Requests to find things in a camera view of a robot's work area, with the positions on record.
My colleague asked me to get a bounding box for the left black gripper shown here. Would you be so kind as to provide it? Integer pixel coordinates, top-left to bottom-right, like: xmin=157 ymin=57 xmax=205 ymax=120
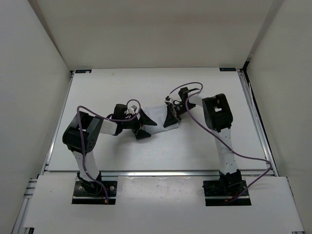
xmin=121 ymin=108 xmax=156 ymax=139

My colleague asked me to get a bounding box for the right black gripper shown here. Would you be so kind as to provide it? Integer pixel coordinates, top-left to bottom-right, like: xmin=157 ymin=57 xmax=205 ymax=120
xmin=164 ymin=102 xmax=196 ymax=128

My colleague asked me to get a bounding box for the white fabric skirt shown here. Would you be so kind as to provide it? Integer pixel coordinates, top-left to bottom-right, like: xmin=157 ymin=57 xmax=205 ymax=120
xmin=142 ymin=104 xmax=179 ymax=135

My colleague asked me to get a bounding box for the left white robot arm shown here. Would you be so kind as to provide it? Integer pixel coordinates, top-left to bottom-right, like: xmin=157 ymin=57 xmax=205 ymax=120
xmin=62 ymin=104 xmax=157 ymax=199

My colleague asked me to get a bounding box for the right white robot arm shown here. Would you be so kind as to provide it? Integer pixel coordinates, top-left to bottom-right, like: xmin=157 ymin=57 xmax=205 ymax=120
xmin=163 ymin=87 xmax=243 ymax=195

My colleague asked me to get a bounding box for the right blue corner label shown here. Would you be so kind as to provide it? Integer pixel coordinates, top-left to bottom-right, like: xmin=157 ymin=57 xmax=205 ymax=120
xmin=219 ymin=67 xmax=236 ymax=72

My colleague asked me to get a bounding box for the blue corner label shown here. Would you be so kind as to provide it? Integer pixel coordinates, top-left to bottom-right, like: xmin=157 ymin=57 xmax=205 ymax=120
xmin=75 ymin=69 xmax=92 ymax=74
xmin=219 ymin=67 xmax=236 ymax=72

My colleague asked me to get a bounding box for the white front cover board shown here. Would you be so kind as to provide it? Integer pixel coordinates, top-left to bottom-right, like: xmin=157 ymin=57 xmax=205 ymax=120
xmin=24 ymin=175 xmax=304 ymax=234

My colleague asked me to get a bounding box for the left blue corner label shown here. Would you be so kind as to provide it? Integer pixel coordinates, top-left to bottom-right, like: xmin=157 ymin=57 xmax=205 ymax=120
xmin=75 ymin=69 xmax=92 ymax=74

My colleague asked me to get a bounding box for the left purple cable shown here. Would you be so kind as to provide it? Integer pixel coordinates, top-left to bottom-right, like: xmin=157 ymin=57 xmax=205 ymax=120
xmin=77 ymin=98 xmax=141 ymax=204

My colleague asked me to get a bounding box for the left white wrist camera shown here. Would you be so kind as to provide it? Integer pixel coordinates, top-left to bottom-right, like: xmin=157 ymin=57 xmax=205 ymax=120
xmin=128 ymin=105 xmax=138 ymax=115

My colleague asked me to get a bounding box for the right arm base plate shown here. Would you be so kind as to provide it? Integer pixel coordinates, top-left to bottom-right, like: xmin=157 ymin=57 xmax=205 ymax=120
xmin=202 ymin=179 xmax=252 ymax=207

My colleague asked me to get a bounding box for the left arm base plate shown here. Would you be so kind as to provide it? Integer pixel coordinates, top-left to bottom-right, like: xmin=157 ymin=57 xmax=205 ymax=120
xmin=72 ymin=178 xmax=117 ymax=205

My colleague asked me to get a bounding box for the right aluminium frame rail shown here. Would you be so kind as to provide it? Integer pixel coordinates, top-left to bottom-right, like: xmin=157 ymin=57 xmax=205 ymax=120
xmin=237 ymin=69 xmax=280 ymax=176

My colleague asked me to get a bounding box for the aluminium frame rail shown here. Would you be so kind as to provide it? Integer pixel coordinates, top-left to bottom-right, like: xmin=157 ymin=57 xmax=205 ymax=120
xmin=37 ymin=70 xmax=74 ymax=177
xmin=237 ymin=69 xmax=280 ymax=176

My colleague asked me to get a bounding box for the left aluminium frame rail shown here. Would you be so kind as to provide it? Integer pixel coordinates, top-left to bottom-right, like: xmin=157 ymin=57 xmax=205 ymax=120
xmin=37 ymin=70 xmax=74 ymax=177

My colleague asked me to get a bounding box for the front aluminium rail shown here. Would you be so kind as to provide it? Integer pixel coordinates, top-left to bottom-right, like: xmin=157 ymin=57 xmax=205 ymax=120
xmin=41 ymin=170 xmax=265 ymax=177

